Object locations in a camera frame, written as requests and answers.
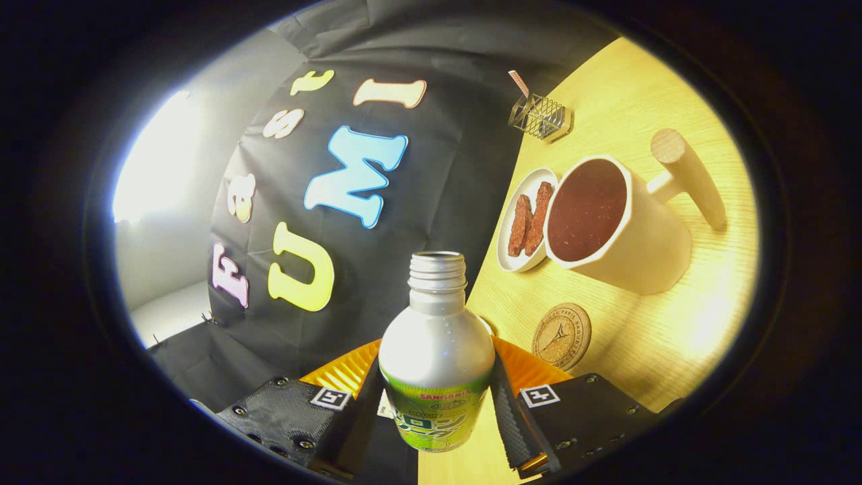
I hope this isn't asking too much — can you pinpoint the white oval plate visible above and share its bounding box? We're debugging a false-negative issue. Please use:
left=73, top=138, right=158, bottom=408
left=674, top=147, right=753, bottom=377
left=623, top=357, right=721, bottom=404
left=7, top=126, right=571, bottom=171
left=496, top=167, right=560, bottom=273

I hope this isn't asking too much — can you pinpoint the wooden table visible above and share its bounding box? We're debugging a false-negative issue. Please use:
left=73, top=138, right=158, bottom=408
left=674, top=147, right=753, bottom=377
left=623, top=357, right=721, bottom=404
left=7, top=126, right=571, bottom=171
left=418, top=37, right=760, bottom=485

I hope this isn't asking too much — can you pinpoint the large bright ceiling light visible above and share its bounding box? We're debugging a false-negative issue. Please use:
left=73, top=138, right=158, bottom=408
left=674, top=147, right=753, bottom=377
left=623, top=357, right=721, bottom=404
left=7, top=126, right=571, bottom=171
left=113, top=91, right=203, bottom=223

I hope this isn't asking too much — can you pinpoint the round cork coaster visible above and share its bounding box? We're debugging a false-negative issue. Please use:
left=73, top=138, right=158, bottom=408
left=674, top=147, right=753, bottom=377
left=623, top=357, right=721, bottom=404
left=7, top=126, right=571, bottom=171
left=531, top=302, right=593, bottom=373

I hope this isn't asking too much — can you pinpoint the wire basket holder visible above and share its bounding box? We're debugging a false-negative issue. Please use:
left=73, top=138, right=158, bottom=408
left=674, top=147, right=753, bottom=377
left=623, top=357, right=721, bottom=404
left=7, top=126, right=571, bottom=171
left=507, top=93, right=574, bottom=143

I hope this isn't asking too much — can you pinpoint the cream cup with wooden handle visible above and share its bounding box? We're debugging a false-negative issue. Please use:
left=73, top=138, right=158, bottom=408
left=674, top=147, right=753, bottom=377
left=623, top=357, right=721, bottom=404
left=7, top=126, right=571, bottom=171
left=543, top=128, right=728, bottom=296

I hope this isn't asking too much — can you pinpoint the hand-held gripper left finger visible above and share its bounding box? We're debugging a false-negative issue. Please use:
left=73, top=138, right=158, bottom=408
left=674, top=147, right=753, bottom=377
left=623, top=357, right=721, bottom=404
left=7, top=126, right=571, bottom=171
left=215, top=339, right=385, bottom=480

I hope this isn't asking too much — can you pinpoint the red-brown meat piece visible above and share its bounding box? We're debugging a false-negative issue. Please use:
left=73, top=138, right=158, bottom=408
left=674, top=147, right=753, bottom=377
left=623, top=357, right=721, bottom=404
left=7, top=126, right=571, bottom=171
left=508, top=194, right=533, bottom=258
left=524, top=181, right=555, bottom=257

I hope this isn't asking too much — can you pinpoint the silver bottle with green label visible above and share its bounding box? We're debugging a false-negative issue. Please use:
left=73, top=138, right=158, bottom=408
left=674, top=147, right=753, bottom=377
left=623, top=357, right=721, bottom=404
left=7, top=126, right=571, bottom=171
left=378, top=251, right=496, bottom=453

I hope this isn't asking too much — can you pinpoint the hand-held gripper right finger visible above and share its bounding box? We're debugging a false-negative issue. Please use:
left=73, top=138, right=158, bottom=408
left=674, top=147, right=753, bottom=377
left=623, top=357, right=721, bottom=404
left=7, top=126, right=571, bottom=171
left=490, top=337, right=664, bottom=480

